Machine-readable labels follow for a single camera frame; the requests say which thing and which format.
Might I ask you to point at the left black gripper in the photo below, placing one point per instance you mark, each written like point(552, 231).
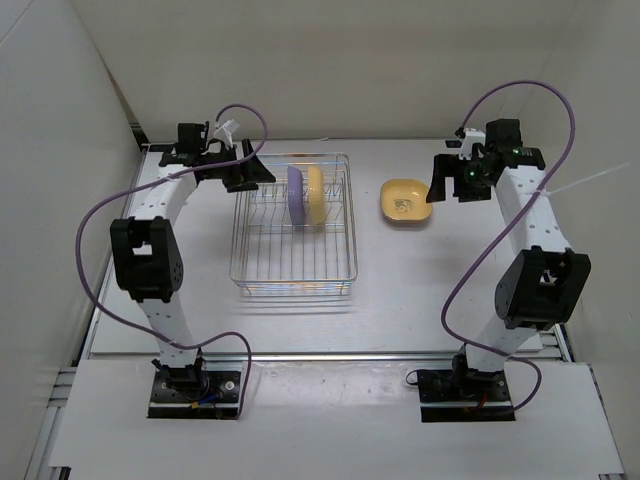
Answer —
point(247, 174)

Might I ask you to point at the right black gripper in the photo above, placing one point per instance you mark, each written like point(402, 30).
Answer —
point(447, 165)

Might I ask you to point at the purple panda plate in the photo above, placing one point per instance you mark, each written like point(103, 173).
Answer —
point(295, 196)

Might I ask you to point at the yellow panda plate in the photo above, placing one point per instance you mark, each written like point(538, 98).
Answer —
point(403, 204)

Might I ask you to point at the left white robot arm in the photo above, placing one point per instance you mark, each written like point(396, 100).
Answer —
point(147, 260)

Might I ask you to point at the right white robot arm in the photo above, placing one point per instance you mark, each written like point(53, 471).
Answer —
point(543, 283)

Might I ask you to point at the yellow plate in rack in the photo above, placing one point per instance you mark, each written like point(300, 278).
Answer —
point(316, 197)

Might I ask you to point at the white zip tie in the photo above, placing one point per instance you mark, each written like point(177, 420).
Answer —
point(547, 193)

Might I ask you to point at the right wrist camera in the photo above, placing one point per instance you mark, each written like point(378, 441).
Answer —
point(469, 137)

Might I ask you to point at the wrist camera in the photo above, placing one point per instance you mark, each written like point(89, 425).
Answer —
point(224, 132)
point(469, 137)

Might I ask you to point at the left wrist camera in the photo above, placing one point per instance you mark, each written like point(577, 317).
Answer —
point(224, 132)

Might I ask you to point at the metal wire dish rack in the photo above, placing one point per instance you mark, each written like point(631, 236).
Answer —
point(296, 235)

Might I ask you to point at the aluminium rail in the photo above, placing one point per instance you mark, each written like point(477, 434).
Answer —
point(299, 357)

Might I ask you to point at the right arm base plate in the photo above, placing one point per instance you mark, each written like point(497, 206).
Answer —
point(446, 399)

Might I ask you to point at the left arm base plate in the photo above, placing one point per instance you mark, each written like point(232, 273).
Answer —
point(210, 395)

